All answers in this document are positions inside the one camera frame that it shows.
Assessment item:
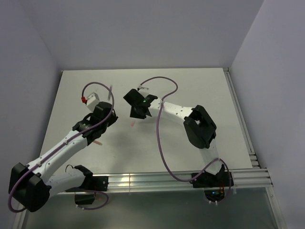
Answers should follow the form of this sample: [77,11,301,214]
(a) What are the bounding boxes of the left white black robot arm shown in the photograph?
[8,102,118,213]

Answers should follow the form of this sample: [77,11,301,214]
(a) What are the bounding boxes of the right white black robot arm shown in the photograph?
[123,89,223,186]

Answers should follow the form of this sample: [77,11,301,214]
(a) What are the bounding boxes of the pink pen on table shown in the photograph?
[94,141,102,146]

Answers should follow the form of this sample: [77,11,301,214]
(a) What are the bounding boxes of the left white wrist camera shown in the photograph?
[81,92,100,112]

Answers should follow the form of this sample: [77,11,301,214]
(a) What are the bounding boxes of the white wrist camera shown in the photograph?
[81,92,100,112]
[137,84,149,93]

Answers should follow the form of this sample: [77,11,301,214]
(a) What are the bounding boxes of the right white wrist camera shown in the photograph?
[137,84,149,93]

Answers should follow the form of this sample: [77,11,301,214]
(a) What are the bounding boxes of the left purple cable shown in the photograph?
[8,82,115,213]

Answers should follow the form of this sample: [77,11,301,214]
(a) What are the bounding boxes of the purple cable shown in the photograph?
[8,82,115,213]
[140,76,232,204]

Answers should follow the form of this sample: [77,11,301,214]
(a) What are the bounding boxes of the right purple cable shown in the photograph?
[140,76,232,204]

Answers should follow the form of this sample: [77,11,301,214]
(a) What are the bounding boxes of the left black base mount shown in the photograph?
[67,176,109,206]

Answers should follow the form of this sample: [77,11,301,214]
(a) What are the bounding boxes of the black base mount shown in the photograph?
[67,176,109,206]
[190,171,234,203]

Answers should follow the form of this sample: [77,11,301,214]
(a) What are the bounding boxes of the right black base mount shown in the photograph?
[190,171,234,203]

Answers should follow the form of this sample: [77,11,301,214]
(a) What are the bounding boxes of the aluminium right side rail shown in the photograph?
[223,68,261,169]

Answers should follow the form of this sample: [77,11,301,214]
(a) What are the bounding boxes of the aluminium rail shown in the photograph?
[22,168,274,194]
[223,68,261,169]

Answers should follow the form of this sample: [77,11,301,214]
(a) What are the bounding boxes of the aluminium front rail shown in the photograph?
[22,168,274,194]

